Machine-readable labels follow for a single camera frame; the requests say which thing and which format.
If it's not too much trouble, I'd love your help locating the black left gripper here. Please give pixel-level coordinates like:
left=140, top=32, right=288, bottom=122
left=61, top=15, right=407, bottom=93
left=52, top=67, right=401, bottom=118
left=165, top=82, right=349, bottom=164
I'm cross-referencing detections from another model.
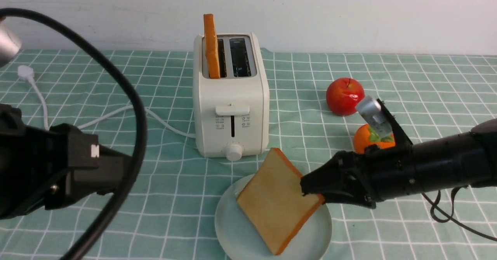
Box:
left=44, top=123, right=131, bottom=210

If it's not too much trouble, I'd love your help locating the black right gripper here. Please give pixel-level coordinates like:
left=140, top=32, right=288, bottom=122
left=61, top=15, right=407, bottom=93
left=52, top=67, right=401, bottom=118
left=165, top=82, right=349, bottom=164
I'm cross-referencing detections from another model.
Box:
left=300, top=146, right=383, bottom=209

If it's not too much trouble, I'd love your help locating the toast slice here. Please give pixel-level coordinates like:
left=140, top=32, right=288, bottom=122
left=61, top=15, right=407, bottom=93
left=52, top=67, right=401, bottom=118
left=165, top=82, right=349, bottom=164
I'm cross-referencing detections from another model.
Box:
left=236, top=147, right=325, bottom=255
left=203, top=14, right=221, bottom=79

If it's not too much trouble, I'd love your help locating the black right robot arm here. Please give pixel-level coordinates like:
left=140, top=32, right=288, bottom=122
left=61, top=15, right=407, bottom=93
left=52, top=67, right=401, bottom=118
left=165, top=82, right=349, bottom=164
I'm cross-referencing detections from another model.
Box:
left=300, top=119, right=497, bottom=209

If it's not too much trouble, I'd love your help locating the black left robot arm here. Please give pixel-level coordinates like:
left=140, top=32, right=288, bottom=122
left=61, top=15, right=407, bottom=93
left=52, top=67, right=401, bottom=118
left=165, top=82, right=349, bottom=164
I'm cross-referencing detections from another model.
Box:
left=0, top=104, right=131, bottom=220

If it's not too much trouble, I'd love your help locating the white two-slot toaster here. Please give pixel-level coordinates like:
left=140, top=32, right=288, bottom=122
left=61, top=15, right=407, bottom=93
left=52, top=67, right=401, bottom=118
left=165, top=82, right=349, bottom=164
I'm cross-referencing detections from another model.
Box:
left=192, top=33, right=270, bottom=161

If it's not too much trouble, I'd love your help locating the orange persimmon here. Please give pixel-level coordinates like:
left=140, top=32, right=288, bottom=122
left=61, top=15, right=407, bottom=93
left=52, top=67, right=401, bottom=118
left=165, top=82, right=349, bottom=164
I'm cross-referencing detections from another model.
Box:
left=353, top=124, right=396, bottom=154

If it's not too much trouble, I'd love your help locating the red apple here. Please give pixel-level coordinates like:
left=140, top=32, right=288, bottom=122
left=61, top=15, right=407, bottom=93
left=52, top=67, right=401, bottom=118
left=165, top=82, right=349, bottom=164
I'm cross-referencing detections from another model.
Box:
left=326, top=77, right=365, bottom=116

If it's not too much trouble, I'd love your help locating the light green round plate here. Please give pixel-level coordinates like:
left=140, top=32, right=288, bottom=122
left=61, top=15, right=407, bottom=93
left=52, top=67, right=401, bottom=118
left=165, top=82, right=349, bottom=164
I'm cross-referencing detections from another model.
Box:
left=214, top=175, right=333, bottom=260

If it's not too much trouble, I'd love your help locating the green checkered tablecloth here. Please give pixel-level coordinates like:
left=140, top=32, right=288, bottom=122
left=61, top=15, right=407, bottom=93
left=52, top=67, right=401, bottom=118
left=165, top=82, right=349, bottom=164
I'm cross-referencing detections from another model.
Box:
left=0, top=50, right=497, bottom=260

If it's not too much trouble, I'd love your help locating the thick black cable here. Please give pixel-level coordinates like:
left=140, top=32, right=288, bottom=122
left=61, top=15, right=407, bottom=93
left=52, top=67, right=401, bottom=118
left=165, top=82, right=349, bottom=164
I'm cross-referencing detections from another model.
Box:
left=0, top=8, right=148, bottom=260

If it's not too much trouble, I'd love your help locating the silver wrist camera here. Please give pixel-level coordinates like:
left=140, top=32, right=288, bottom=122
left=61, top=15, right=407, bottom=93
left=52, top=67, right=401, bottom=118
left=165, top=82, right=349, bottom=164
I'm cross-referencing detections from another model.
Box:
left=356, top=96, right=392, bottom=138

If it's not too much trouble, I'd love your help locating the white power cable with plug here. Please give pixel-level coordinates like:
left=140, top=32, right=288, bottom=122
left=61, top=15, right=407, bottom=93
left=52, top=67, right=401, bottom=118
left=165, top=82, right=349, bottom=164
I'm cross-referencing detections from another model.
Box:
left=17, top=66, right=196, bottom=139

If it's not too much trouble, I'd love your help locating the thin black cable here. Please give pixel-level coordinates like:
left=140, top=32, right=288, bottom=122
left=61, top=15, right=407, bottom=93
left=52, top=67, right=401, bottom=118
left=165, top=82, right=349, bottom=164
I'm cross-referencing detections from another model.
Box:
left=421, top=186, right=497, bottom=242

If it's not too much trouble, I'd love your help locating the silver cylinder left camera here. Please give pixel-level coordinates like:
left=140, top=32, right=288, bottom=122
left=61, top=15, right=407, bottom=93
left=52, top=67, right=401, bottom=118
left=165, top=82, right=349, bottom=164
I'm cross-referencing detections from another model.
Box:
left=0, top=17, right=23, bottom=67

